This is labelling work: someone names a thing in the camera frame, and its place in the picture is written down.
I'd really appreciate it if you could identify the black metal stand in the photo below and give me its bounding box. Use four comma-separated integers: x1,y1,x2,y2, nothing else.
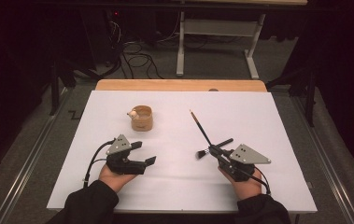
266,66,319,128
49,59,77,117

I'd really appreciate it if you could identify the metal floor rail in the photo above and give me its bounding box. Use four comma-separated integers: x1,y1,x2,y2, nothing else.
0,88,70,224
291,96,354,224

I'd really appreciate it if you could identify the person's left hand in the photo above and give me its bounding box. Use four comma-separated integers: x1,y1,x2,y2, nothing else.
98,163,137,194

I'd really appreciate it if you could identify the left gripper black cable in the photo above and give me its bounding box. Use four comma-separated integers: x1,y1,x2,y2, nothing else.
82,139,117,189

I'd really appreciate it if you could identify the bundle of floor cables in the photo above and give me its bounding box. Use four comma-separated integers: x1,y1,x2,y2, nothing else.
104,18,166,80

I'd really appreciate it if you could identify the tan pen holder with bear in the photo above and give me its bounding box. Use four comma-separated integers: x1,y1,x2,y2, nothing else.
126,105,154,132

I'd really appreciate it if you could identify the thin black calligraphy brush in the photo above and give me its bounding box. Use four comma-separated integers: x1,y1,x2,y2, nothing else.
189,109,217,149

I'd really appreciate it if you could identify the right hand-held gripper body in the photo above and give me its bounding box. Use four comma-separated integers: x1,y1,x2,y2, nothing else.
219,143,272,183

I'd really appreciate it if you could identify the black computer tower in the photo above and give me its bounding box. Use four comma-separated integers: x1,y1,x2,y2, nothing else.
80,8,126,66

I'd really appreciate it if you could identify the person's right hand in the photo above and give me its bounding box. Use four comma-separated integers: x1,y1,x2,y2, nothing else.
218,166,263,201

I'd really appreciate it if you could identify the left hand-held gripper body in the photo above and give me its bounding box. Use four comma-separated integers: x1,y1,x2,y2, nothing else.
105,133,148,175

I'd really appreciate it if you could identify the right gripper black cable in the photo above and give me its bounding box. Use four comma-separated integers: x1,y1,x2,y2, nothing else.
236,165,272,196

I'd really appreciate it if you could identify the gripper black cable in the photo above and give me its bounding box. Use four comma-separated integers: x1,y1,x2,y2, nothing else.
236,165,272,196
82,139,117,189

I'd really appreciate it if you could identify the black makeup brush silver ferrule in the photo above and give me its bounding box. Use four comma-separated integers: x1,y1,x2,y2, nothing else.
195,138,234,161

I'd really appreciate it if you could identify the white-framed desk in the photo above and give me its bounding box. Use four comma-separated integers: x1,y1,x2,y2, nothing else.
171,0,308,80

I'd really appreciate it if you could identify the white table mat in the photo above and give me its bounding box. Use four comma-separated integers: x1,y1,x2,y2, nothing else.
46,90,319,214

